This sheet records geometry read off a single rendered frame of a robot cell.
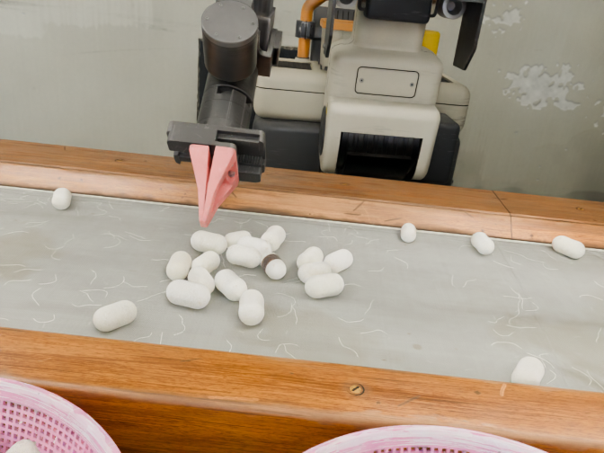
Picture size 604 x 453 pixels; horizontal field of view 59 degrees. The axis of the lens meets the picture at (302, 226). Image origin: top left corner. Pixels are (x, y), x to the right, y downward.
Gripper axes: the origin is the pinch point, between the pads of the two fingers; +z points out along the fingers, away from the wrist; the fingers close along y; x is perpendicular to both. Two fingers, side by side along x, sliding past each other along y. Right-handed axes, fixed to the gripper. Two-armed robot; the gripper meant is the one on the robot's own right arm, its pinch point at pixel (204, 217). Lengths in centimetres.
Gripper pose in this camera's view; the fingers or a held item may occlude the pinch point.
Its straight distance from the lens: 55.8
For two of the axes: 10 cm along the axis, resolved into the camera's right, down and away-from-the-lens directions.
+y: 9.9, 1.1, 0.0
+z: -1.0, 9.0, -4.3
